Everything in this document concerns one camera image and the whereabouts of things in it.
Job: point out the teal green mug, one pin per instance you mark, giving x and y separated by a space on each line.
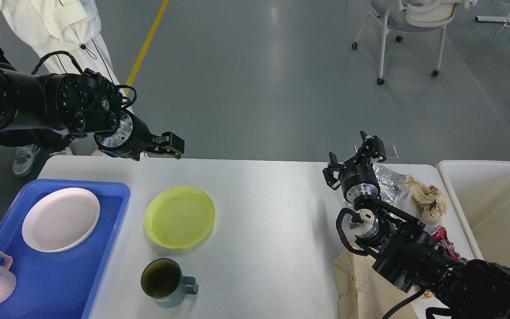
163 281

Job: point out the blue plastic tray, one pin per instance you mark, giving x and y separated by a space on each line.
60 285

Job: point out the person in black trousers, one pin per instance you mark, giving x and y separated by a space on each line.
29 142

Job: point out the yellow plastic plate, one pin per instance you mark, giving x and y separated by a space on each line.
179 217

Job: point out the person in white tracksuit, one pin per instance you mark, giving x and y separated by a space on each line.
59 30

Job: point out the white grey office chair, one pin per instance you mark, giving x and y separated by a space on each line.
411 17

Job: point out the crushed red soda can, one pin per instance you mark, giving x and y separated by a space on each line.
445 245

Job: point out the crumpled brown paper ball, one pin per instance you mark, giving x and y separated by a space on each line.
429 199

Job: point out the white plastic bin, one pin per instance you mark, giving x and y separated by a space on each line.
480 193

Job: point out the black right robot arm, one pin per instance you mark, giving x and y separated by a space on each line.
405 254

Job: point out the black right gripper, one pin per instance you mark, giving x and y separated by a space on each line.
360 179

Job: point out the white pink plate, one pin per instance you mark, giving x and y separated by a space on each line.
61 220

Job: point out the white table base frame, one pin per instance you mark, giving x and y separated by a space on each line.
507 17

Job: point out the crumpled aluminium foil tray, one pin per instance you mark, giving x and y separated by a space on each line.
392 188

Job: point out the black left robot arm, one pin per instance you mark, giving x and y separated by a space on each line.
78 105

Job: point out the flat brown paper bag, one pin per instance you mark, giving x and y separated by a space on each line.
363 293

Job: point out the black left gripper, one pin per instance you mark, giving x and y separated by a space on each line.
133 138

